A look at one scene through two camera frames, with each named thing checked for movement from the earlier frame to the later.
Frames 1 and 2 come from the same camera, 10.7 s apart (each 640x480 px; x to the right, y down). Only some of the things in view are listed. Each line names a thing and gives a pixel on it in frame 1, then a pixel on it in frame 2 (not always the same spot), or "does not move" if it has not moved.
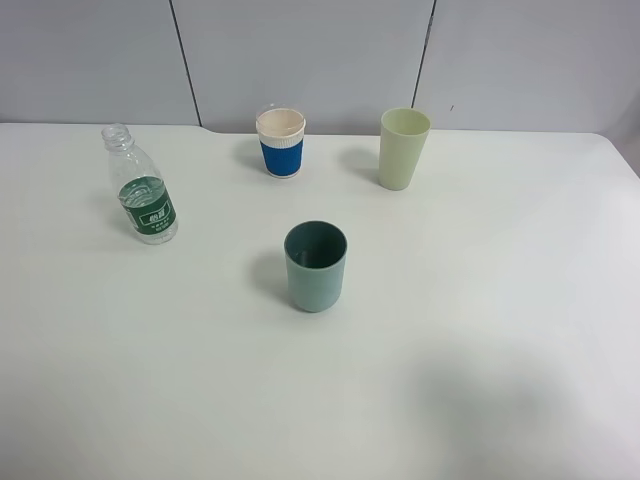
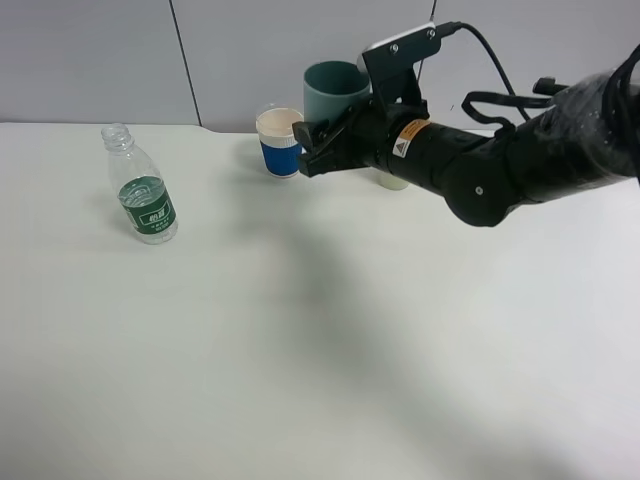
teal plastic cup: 315,253 -> 331,88
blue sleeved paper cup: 281,134 does not move
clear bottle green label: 141,188 does not move
